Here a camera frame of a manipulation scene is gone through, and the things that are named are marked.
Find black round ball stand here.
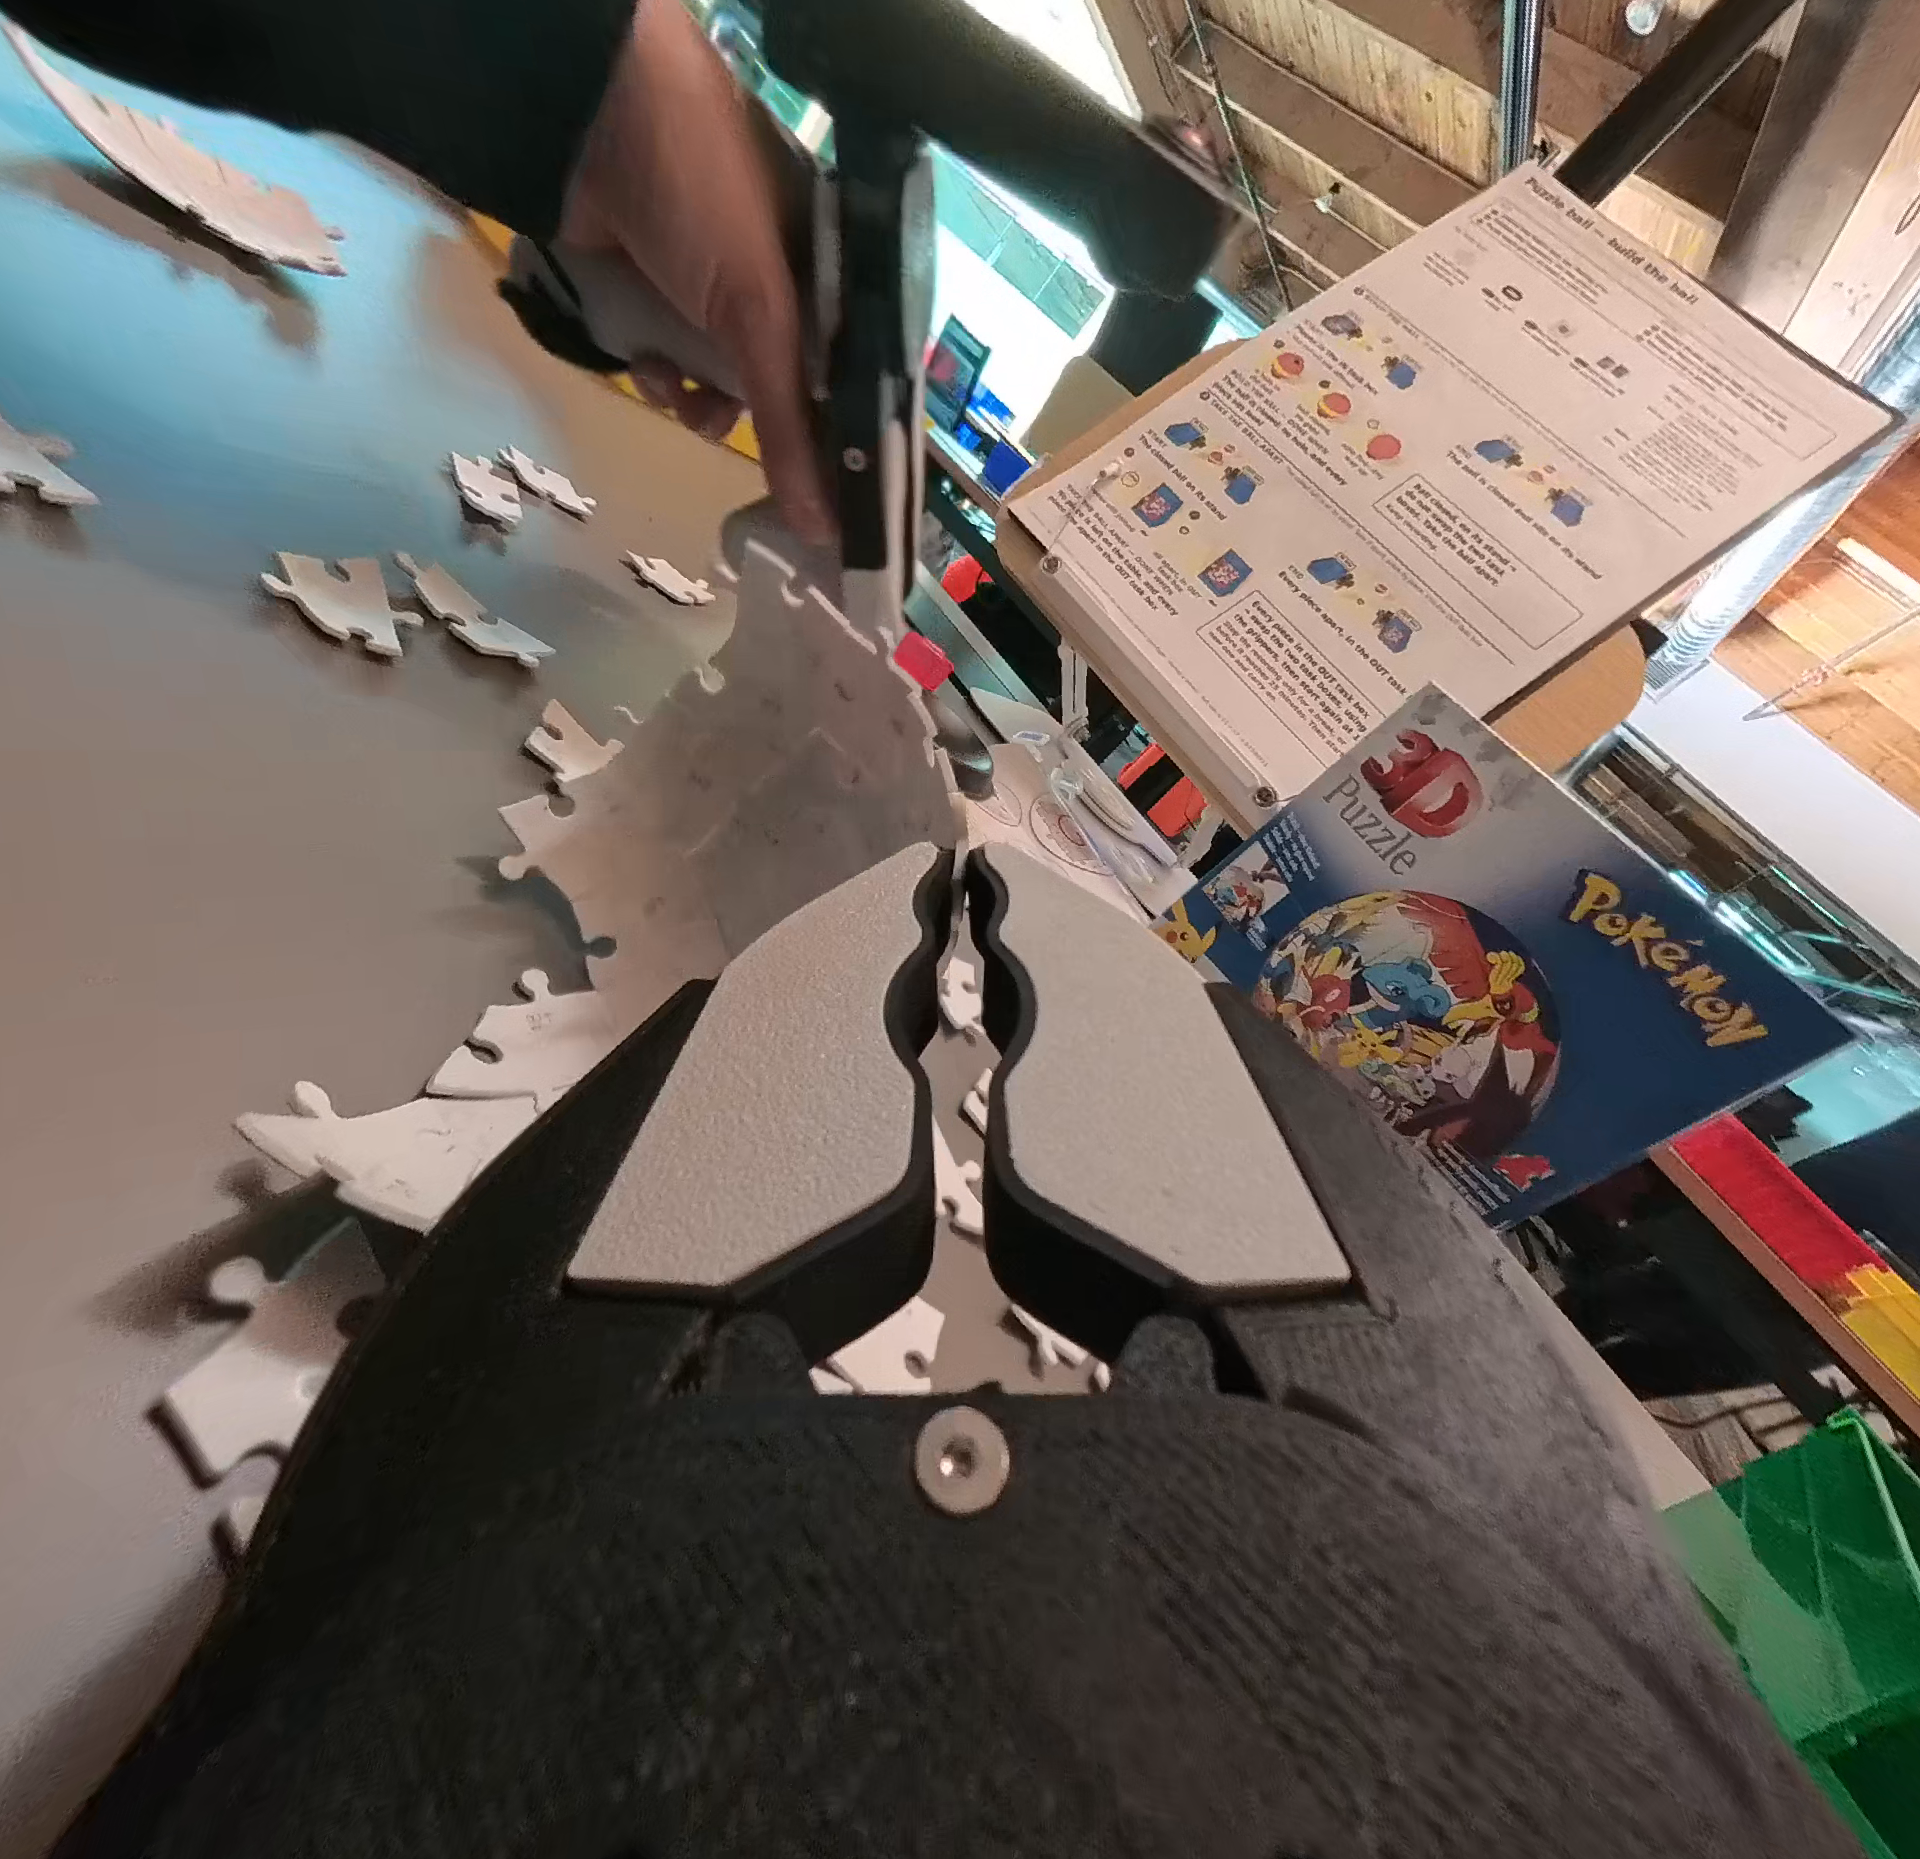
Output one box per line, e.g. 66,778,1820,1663
932,690,1003,807

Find small white puzzle ball section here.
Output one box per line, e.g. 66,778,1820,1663
0,14,349,280

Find person's left hand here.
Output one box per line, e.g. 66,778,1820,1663
554,0,841,544

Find person's left forearm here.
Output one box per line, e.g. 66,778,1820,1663
0,0,649,234

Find scattered white puzzle pieces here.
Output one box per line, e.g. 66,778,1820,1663
0,416,719,789

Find green plastic bin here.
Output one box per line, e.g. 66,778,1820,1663
1656,1405,1920,1859

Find blue printed puzzle box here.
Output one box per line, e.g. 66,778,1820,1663
1154,682,1857,1233

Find black metal pole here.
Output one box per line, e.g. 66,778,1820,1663
1560,0,1861,204

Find white puzzle strip section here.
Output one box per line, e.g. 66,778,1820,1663
234,973,639,1233

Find silver ventilation duct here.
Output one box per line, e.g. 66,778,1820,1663
1641,442,1913,692

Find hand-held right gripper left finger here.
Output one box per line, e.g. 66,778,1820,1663
561,839,961,1351

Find yellow plastic bin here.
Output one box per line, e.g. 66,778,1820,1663
1836,1259,1920,1399

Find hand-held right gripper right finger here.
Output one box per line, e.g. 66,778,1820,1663
963,843,1356,1363

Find large white puzzle ball shell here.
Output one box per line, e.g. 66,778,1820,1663
493,506,977,991

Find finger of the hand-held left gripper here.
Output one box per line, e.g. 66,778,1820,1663
810,132,942,650

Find clear plastic parts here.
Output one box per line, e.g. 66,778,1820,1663
1033,742,1187,901

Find instruction sheet board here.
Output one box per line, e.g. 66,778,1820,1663
996,164,1909,833

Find white instruction leaflet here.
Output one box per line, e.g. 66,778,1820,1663
965,750,1194,915

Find joined white puzzle pieces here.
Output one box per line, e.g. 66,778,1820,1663
149,1213,396,1561

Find orange plastic item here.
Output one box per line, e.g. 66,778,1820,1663
1116,742,1210,833

